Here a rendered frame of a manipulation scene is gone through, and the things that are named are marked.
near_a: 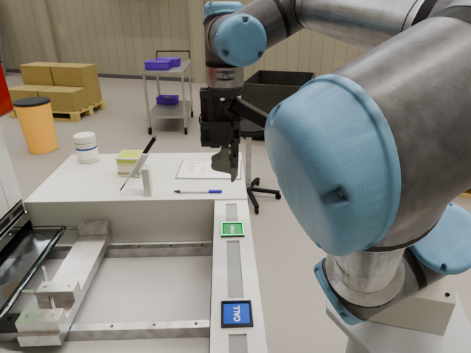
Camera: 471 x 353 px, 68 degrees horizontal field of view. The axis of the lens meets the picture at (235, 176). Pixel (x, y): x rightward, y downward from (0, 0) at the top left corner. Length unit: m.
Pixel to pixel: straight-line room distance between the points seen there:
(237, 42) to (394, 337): 0.68
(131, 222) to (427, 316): 0.78
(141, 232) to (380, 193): 0.92
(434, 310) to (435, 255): 0.27
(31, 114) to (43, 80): 1.87
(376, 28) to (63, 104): 5.22
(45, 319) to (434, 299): 0.78
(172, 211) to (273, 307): 1.13
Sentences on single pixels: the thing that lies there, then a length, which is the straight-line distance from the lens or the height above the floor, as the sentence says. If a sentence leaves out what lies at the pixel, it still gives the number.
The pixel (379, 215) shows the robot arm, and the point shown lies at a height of 1.34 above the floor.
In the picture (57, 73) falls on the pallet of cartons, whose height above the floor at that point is 0.58.
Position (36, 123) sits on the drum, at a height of 0.35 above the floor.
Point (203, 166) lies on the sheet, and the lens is 1.18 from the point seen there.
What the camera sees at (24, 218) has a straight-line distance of 1.12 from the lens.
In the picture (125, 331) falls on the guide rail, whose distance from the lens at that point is 0.83.
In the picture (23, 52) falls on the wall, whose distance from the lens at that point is 10.12.
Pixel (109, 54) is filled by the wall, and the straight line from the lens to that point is 8.64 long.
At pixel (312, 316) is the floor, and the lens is 1.99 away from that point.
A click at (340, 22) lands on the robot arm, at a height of 1.44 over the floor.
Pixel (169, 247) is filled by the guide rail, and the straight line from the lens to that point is 1.01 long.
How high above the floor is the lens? 1.45
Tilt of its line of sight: 26 degrees down
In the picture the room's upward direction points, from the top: straight up
